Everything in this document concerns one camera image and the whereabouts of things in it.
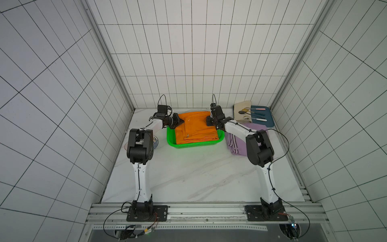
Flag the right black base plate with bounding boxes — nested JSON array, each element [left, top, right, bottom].
[[244, 205, 288, 222]]

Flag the blue patterned plate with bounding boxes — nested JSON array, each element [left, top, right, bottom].
[[153, 136, 159, 149]]

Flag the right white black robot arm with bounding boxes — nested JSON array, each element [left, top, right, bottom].
[[206, 116, 284, 220]]

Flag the dark spoon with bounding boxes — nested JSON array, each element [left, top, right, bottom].
[[238, 110, 251, 115]]

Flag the green plastic basket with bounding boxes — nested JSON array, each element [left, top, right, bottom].
[[166, 122, 225, 148]]

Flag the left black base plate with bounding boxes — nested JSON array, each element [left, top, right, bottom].
[[126, 205, 169, 222]]

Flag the white handled utensil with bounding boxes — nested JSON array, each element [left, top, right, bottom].
[[252, 118, 268, 122]]

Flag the orange pants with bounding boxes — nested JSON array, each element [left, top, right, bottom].
[[175, 112, 219, 145]]

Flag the dark blue tray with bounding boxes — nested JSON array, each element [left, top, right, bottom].
[[250, 105, 275, 128]]

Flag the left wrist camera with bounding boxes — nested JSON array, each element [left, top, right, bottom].
[[157, 104, 173, 117]]

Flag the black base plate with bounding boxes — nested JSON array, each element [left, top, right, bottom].
[[126, 205, 169, 222], [244, 205, 288, 222]]

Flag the aluminium mounting rail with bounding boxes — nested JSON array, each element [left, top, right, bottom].
[[86, 202, 329, 225]]

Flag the purple pants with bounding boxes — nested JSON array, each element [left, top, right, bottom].
[[224, 123, 268, 156]]

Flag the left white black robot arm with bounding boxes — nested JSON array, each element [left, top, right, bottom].
[[127, 113, 184, 216]]

